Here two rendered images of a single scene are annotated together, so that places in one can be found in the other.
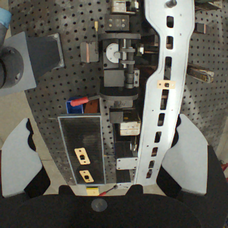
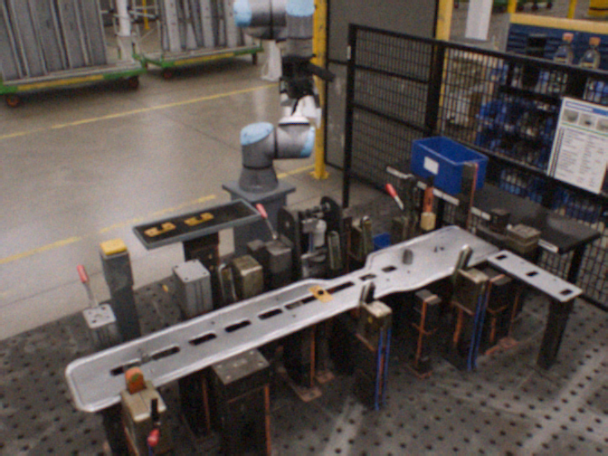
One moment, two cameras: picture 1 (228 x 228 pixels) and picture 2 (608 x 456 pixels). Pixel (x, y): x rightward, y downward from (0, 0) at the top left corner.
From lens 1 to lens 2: 1.69 m
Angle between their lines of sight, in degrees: 81
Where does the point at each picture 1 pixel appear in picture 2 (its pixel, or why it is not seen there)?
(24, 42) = (286, 188)
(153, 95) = (297, 290)
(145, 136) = (230, 312)
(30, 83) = (251, 197)
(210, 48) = (470, 442)
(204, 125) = not seen: outside the picture
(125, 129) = (243, 260)
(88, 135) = (232, 216)
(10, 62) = (270, 175)
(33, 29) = not seen: hidden behind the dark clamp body
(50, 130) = not seen: hidden behind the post
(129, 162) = (195, 270)
